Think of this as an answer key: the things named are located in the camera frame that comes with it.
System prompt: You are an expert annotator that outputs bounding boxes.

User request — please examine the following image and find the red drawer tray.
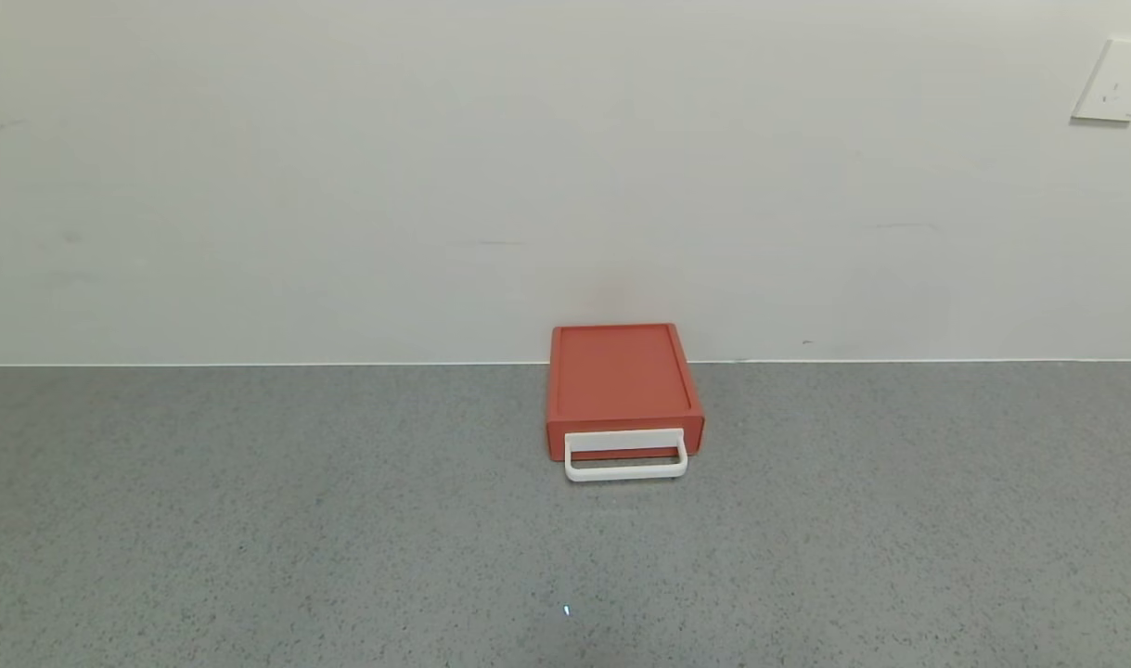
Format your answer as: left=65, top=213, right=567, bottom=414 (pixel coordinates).
left=572, top=447, right=683, bottom=461

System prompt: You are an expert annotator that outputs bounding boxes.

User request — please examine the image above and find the white drawer handle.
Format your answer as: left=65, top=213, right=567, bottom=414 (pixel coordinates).
left=564, top=428, right=689, bottom=483

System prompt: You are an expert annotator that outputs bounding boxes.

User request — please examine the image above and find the red drawer casing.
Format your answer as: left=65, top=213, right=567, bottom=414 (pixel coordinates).
left=546, top=323, right=706, bottom=462

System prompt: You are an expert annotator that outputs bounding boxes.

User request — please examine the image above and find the white wall socket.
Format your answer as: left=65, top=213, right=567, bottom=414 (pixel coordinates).
left=1071, top=37, right=1131, bottom=125

